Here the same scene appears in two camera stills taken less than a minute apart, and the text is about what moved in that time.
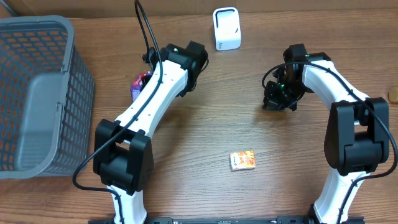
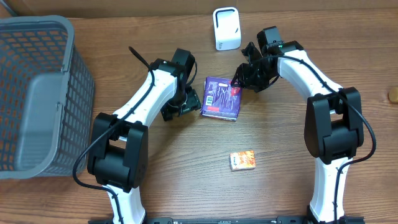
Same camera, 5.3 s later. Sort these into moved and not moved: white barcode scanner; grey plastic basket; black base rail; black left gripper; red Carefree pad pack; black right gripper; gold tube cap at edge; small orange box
Moved: black right gripper; red Carefree pad pack; black left gripper
Not moved: white barcode scanner; gold tube cap at edge; black base rail; small orange box; grey plastic basket
